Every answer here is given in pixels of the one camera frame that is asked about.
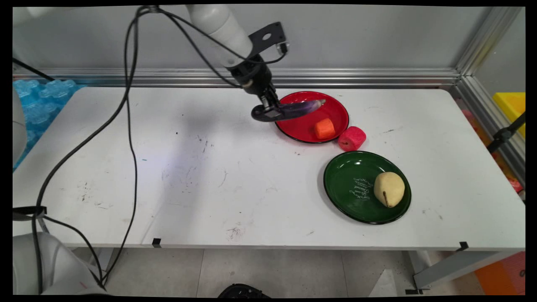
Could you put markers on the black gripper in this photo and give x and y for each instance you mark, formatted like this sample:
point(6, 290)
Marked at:
point(254, 77)

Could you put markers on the dark purple toy eggplant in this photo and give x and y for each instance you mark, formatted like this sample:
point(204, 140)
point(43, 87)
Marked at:
point(300, 109)

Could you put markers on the red plate with black rim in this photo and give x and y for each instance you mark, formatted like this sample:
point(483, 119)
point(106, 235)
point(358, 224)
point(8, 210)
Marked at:
point(308, 126)

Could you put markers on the orange toy carrot piece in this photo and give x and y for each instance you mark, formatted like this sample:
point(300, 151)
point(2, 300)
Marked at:
point(324, 128)

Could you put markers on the pink red toy apple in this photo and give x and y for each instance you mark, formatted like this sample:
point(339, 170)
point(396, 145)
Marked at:
point(351, 138)

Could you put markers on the green plate with black rim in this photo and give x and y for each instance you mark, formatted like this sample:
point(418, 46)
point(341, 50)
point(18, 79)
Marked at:
point(356, 188)

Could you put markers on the beige toy pear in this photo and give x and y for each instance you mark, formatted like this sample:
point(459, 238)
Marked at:
point(389, 188)

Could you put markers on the black tape marker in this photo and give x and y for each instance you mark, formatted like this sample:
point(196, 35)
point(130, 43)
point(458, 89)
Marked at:
point(156, 242)
point(463, 246)

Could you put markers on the black round floor object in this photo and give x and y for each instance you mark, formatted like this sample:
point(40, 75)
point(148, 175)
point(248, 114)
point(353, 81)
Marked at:
point(243, 291)

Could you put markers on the blue foam mat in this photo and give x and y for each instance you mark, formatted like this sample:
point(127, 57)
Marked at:
point(40, 105)

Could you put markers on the yellow plastic bin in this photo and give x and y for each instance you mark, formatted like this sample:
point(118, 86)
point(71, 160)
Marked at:
point(512, 109)

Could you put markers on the grey metal table leg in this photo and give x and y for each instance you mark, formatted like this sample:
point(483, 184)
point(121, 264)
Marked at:
point(457, 268)

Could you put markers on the orange box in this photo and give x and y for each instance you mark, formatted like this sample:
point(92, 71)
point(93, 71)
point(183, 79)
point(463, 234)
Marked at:
point(501, 272)

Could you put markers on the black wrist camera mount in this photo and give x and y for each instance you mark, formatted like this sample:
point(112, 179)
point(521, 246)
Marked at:
point(268, 35)

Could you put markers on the horizontal aluminium frame rail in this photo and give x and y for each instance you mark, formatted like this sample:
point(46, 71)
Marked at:
point(335, 77)

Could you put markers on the slanted aluminium side rail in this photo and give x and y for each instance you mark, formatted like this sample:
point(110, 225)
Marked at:
point(488, 121)

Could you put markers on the upright aluminium frame post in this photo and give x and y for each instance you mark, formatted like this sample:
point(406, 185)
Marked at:
point(488, 40)

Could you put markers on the black clamp bracket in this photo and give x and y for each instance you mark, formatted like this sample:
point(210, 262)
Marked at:
point(501, 135)

